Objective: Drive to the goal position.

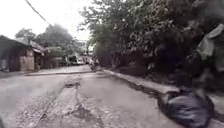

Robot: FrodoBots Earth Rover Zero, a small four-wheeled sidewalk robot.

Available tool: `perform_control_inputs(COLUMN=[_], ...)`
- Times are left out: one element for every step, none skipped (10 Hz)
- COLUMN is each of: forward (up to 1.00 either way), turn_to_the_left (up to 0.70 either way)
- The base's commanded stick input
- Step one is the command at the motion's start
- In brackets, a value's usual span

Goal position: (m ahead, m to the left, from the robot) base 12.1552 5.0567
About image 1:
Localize black rubbish bag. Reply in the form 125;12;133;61
157;87;216;128

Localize large leafy trees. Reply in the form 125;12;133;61
79;0;224;89

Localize white vehicle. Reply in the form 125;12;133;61
75;57;86;66

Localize concrete kerb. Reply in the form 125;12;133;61
99;67;224;123

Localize brown shack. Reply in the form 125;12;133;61
0;34;46;73

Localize overhead wires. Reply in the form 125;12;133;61
24;0;54;27

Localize grey concrete road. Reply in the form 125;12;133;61
0;64;224;128

